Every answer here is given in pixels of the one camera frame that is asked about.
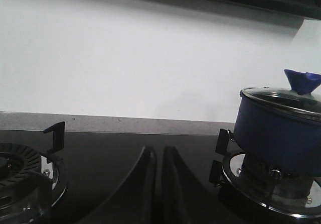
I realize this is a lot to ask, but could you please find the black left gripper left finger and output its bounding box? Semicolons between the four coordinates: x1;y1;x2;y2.
78;147;156;223

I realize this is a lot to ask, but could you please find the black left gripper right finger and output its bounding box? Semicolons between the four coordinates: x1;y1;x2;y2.
162;146;226;223

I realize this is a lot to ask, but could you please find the glass pot lid blue knob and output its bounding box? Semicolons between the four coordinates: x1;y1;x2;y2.
240;69;320;122

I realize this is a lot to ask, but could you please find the dark blue cooking pot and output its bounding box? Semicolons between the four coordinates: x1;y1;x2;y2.
233;94;321;178

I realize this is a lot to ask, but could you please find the black glass gas cooktop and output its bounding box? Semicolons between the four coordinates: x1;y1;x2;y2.
0;129;321;224

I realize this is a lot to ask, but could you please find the right gas burner with grate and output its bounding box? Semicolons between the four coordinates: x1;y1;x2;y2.
209;129;320;221

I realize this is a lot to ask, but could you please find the gas burner with grate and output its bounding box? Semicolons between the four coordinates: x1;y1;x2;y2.
209;129;320;221
1;122;68;223

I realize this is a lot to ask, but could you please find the left gas burner with grate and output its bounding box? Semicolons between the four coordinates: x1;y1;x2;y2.
1;122;68;223

